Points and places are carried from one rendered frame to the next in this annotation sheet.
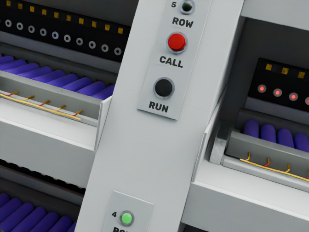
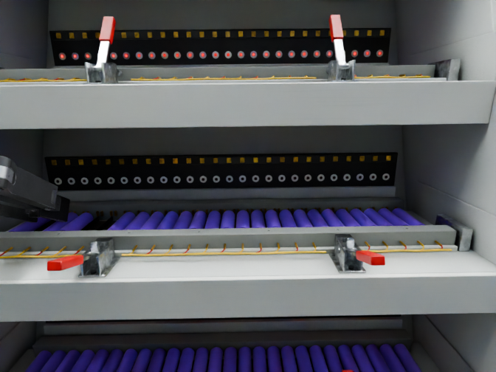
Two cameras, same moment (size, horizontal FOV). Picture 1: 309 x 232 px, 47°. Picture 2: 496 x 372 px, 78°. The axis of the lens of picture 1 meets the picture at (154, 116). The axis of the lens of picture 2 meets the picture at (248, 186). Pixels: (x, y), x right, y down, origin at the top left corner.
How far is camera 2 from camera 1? 0.38 m
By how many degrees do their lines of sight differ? 14
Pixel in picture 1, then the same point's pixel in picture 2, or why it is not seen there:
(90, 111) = (445, 238)
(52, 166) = (463, 303)
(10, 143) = (416, 295)
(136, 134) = not seen: outside the picture
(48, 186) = (348, 322)
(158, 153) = not seen: outside the picture
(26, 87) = (375, 235)
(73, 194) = (375, 320)
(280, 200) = not seen: outside the picture
